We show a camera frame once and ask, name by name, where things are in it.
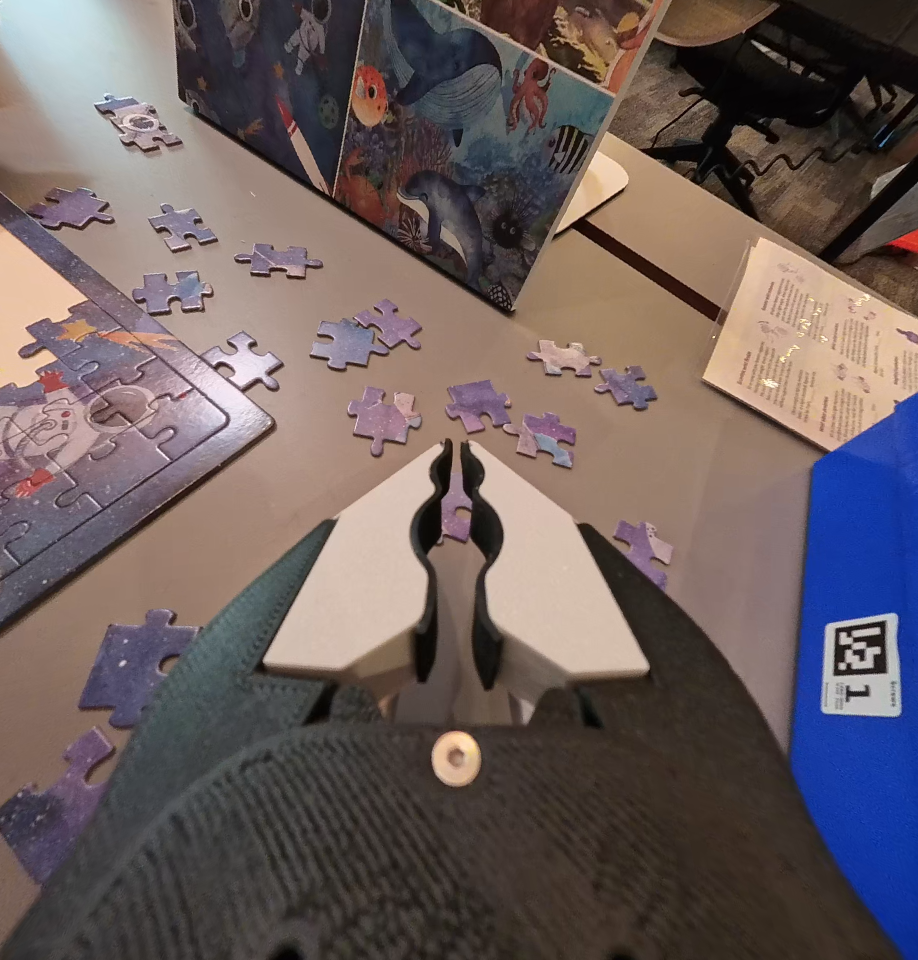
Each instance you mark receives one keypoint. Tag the scattered loose jigsaw pieces group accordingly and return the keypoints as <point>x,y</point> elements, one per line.
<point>346,345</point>

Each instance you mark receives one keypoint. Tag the single purple jigsaw puzzle piece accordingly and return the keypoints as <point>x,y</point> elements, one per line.
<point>454,519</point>

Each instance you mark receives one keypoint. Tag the joined jigsaw puzzle pieces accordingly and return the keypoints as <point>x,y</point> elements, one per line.
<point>61,442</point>

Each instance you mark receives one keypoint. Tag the blue box with square tag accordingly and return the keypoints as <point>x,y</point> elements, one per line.
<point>871,540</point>

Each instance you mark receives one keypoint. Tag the printed sea and space puzzle box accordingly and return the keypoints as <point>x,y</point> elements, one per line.
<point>459,165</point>

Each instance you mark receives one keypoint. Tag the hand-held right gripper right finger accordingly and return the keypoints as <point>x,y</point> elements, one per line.
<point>560,592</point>

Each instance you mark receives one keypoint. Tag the black office chair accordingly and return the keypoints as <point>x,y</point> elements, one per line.
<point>736,90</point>

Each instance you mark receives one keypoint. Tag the black table leg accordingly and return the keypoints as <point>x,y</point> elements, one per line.
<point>879,195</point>

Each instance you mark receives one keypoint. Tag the instruction sheet in clear holder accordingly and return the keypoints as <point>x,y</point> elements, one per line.
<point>811,352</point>

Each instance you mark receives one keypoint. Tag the dark blue puzzle frame tray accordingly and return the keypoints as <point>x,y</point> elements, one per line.
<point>241,431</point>

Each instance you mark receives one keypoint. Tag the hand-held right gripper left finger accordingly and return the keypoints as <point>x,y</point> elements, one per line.
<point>346,592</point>

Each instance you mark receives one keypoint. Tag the white rounded stand base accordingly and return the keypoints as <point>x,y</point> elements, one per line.
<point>595,180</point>

